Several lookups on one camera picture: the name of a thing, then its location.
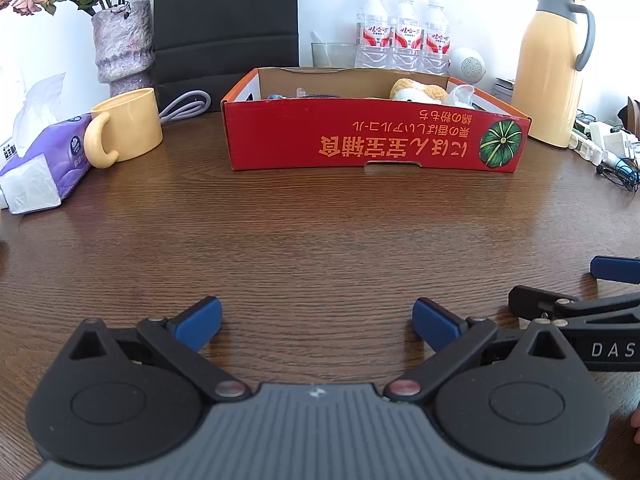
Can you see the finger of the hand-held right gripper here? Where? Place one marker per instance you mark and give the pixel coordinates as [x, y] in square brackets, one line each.
[617, 269]
[530, 300]

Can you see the brown rounded object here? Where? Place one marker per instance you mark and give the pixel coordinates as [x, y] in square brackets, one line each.
[630, 112]

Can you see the yellow mug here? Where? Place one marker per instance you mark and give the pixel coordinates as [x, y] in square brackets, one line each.
[132, 122]

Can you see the person's right hand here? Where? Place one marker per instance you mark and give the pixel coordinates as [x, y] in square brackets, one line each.
[636, 425]

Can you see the white plug adapter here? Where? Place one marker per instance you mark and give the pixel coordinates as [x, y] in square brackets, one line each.
[612, 137]

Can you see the black paper bag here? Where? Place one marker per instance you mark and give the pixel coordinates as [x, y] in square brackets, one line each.
[225, 25]

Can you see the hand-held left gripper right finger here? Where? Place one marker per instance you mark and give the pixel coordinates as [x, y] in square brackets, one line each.
[435, 322]

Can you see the clear water bottle red label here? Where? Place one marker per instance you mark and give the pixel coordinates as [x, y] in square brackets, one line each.
[374, 30]
[436, 40]
[406, 35]

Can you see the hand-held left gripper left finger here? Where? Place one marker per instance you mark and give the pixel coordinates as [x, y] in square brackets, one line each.
[197, 322]

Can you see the clear glass cup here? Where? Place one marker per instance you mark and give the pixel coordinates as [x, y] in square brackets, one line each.
[332, 55]

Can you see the purple grey textured vase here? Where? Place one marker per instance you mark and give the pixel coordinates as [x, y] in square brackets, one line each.
[122, 45]

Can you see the white robot shaped speaker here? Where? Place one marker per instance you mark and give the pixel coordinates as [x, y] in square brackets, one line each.
[467, 64]

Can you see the white and tan plush toy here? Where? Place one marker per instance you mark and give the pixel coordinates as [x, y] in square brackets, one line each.
[417, 92]

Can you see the red cardboard box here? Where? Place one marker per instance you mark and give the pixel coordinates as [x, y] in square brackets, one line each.
[350, 135]

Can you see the blue patterned packet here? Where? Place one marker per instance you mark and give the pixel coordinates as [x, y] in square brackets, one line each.
[275, 96]

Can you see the small stacked boxes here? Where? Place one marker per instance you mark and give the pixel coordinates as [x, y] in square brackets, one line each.
[505, 89]

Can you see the purple tissue pack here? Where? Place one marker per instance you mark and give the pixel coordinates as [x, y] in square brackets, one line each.
[45, 160]

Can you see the black framed glasses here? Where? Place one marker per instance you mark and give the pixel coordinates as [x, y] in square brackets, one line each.
[586, 117]

